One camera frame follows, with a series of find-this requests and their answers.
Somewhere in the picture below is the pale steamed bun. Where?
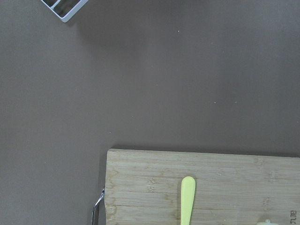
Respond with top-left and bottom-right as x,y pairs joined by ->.
256,219 -> 278,225

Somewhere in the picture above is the white wire cup rack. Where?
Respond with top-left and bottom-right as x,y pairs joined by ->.
41,0 -> 88,23

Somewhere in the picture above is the yellow plastic knife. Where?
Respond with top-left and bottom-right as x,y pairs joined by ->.
180,176 -> 195,225

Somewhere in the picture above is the wooden cutting board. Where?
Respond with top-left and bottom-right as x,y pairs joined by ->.
105,149 -> 300,225

